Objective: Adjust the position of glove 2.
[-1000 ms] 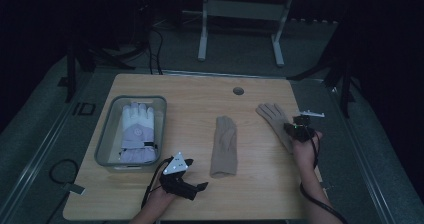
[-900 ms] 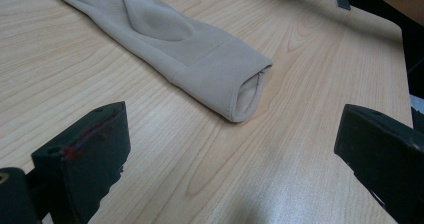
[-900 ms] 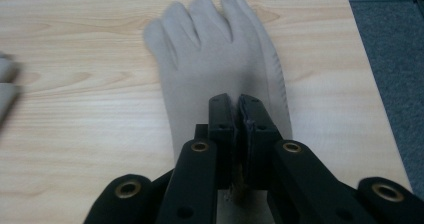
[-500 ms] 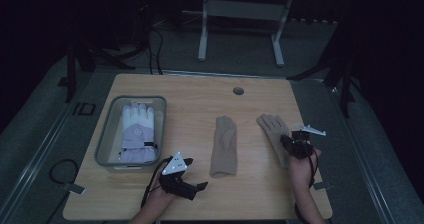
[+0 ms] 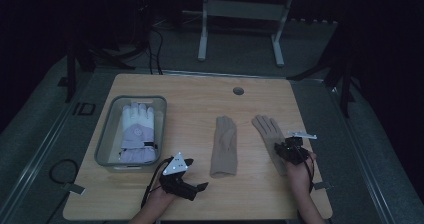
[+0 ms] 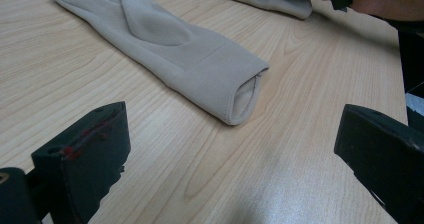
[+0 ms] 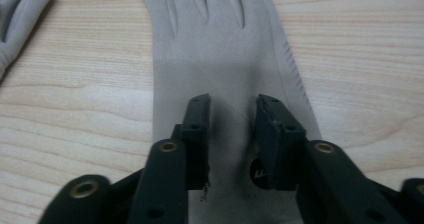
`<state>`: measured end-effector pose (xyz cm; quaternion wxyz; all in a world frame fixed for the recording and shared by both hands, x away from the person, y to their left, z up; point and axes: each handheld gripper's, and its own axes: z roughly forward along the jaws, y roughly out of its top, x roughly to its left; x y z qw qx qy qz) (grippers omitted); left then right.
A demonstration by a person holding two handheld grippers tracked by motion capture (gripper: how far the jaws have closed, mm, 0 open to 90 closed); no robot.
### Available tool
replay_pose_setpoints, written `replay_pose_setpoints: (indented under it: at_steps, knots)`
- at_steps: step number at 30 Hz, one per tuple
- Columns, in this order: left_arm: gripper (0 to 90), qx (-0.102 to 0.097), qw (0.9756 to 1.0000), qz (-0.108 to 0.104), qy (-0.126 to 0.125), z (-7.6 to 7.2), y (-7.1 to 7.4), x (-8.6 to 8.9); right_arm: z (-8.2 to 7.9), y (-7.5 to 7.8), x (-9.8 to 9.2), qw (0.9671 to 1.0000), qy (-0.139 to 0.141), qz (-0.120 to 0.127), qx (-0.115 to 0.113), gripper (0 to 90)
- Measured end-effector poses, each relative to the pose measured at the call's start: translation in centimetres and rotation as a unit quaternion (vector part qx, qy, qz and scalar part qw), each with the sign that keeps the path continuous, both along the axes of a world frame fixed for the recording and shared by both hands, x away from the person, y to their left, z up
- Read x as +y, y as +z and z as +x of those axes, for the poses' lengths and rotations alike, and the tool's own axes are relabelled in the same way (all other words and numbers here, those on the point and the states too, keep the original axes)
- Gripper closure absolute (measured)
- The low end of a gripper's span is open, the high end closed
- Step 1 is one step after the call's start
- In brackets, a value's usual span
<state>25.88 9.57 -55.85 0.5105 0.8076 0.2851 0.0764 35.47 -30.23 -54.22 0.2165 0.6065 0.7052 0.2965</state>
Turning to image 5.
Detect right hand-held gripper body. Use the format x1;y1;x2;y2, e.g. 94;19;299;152
280;130;318;167

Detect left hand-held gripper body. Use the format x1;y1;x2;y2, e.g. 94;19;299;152
158;151;199;202

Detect beige knit glove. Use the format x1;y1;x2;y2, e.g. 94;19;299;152
209;115;239;180
251;114;290;177

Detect purple glove with white fingers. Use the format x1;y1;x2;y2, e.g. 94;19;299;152
118;101;159;164

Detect grey plastic bin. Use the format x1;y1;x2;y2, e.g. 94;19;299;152
94;94;168;170

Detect person's left hand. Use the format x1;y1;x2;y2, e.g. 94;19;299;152
147;186;177;208

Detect person's right hand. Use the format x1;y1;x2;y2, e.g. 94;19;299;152
285;151;317;195

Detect black tripod stand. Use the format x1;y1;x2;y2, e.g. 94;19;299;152
64;38;136;104
287;22;359;119

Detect dark equipment with red light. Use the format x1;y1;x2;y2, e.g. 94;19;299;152
132;0;155;53

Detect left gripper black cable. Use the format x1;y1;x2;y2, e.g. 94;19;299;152
140;156;174;209

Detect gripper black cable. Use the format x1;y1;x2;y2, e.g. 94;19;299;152
302;148;317;194
140;156;174;209

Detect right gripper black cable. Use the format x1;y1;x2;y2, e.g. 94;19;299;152
302;148;317;194

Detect grey cable tag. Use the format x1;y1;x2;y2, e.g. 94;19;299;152
312;181;332;191

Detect aluminium floor rail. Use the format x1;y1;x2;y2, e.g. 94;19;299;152
0;80;101;224
324;80;401;224

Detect black hanging cables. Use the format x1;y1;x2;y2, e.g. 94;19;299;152
145;25;165;76

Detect black rectangular floor frame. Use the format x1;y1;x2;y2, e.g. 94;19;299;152
71;101;97;117

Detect black looped floor cable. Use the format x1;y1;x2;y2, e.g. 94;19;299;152
48;158;80;186

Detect white metal desk frame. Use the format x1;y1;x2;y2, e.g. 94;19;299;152
197;0;297;68

